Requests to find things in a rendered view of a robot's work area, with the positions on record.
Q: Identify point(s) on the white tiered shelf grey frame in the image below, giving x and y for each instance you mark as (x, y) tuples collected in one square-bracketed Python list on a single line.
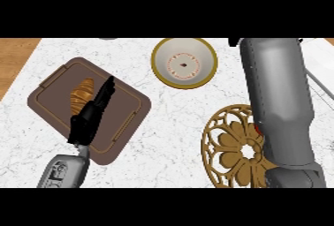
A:
[(319, 84)]

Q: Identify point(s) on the brown striped croissant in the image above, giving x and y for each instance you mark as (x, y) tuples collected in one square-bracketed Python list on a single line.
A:
[(83, 91)]

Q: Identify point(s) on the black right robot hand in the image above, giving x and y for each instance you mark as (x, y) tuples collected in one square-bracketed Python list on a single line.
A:
[(234, 42)]

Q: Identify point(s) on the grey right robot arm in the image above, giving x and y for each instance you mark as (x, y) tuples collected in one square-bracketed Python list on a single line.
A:
[(278, 103)]

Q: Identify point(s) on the gold ornate round placemat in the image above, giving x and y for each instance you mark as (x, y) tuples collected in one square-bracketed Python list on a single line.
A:
[(232, 147)]

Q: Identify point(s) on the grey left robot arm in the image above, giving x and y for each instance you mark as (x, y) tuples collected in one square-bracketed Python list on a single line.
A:
[(65, 172)]

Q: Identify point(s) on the reddish sweet potato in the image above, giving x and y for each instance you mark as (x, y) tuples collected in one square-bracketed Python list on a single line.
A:
[(259, 130)]

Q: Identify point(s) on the white bowl with gold rim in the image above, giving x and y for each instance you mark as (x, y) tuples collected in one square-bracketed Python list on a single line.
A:
[(185, 63)]

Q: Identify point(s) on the brown rounded square tray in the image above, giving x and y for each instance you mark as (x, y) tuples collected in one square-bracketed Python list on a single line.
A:
[(126, 106)]

